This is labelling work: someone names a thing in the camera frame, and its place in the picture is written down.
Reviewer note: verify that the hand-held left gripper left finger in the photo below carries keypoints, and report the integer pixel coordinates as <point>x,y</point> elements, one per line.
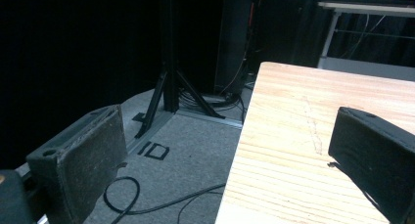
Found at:
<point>85,158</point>

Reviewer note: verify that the black metal stand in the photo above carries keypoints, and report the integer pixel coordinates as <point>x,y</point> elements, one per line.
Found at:
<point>169,70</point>

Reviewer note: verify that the white metal table frame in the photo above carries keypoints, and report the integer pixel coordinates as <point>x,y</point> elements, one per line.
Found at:
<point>329,31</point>

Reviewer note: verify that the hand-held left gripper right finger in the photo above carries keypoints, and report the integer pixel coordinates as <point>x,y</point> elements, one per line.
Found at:
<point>375,158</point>

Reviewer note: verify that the dark computer tower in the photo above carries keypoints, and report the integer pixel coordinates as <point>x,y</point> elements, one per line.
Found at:
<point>232,44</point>

